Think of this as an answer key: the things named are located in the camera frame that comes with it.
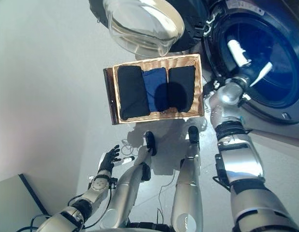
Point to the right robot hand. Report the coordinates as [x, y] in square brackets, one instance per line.
[246, 65]

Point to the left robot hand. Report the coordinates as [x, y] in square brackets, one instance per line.
[107, 162]

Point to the small black garment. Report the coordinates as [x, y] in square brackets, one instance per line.
[181, 89]

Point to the blue garment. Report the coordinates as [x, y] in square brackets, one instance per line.
[152, 82]

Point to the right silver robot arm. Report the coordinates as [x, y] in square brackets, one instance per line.
[241, 159]

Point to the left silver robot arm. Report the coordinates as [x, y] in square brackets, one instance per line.
[96, 191]

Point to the grey washing machine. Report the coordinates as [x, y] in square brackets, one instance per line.
[260, 120]

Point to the glass washing machine door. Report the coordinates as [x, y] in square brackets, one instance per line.
[139, 24]

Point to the left silver robot leg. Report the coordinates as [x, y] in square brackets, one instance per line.
[125, 193]

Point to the silver robot leg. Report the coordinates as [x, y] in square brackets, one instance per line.
[188, 188]
[125, 193]

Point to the wicker laundry basket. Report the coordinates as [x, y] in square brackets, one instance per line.
[198, 84]

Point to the dark brown wooden board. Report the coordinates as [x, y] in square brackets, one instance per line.
[109, 96]

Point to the large black folded garment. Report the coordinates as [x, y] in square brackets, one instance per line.
[132, 91]

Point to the robot waist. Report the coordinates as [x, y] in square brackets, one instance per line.
[147, 227]

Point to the right silver robot leg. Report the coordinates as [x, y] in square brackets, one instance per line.
[188, 188]

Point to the grey cabinet with dark edge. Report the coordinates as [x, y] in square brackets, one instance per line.
[14, 205]

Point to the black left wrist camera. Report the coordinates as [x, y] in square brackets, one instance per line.
[113, 183]

